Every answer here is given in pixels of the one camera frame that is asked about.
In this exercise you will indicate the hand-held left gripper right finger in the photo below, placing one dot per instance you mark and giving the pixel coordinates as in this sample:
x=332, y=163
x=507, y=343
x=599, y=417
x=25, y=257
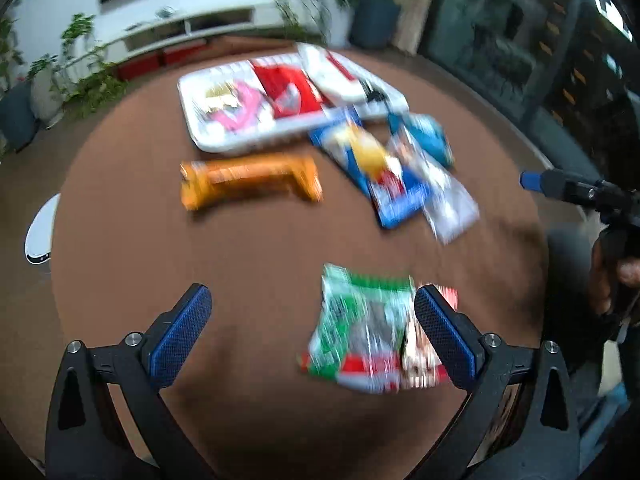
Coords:
x=445, y=340

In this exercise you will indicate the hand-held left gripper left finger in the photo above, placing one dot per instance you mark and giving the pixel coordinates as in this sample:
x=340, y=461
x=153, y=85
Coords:
x=177, y=342

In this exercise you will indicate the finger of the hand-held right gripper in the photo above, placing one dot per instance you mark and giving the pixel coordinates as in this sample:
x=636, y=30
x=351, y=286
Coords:
x=555, y=182

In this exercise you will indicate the brown checkered snack packet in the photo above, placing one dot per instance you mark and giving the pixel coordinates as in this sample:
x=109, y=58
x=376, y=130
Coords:
x=425, y=350

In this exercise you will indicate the green seed snack packet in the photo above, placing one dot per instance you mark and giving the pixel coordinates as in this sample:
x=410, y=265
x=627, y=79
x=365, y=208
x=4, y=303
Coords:
x=357, y=330

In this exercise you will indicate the pink snack packet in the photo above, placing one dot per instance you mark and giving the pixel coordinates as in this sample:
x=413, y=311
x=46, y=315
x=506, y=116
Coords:
x=240, y=110

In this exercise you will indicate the white and red snack packet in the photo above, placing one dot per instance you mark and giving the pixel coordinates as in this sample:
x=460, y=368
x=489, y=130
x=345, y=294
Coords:
x=332, y=75

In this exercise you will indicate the gold snack packet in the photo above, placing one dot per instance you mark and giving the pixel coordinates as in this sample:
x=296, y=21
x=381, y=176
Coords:
x=217, y=96

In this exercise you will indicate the white plastic tray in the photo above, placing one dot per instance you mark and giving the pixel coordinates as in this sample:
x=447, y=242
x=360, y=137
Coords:
x=300, y=105

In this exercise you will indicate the person's right hand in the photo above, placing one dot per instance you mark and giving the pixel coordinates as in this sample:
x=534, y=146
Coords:
x=617, y=275

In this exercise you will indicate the clear triangular snack packet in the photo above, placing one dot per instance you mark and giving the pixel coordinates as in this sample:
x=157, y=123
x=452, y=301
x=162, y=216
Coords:
x=442, y=195

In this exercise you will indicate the light blue snack packet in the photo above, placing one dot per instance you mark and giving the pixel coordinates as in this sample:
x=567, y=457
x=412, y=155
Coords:
x=425, y=135

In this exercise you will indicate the glass sliding door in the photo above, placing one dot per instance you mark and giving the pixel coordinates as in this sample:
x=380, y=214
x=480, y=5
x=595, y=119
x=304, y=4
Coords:
x=510, y=45

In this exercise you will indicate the white trash bin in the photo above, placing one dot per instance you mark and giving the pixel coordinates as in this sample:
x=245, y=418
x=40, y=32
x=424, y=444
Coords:
x=40, y=232

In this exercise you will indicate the orange snack packet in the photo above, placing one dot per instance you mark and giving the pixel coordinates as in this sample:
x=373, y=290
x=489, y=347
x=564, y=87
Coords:
x=250, y=181

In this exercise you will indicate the blue and yellow snack packet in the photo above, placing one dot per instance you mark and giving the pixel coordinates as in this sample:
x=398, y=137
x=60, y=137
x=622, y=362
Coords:
x=372, y=170

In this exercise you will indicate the beige curtain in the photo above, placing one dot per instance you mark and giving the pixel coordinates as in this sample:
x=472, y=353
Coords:
x=415, y=5

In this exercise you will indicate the broad leaf plant blue pot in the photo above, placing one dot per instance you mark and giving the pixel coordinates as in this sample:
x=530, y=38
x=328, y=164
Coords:
x=377, y=7

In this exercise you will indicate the red storage box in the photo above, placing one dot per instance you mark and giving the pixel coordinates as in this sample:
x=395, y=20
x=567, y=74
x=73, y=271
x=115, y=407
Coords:
x=140, y=67
x=185, y=53

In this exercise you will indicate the trailing vine plant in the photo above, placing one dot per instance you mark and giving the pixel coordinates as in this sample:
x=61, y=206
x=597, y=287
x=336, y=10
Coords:
x=87, y=70

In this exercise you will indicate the tall plant in blue pot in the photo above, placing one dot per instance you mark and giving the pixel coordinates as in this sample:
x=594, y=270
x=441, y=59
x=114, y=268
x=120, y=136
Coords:
x=12, y=95

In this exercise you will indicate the trailing plant on cabinet end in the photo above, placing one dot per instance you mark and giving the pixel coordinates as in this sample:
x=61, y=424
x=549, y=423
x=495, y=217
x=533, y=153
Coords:
x=300, y=2

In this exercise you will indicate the white television cabinet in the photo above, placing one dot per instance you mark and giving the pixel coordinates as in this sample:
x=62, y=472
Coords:
x=175, y=30

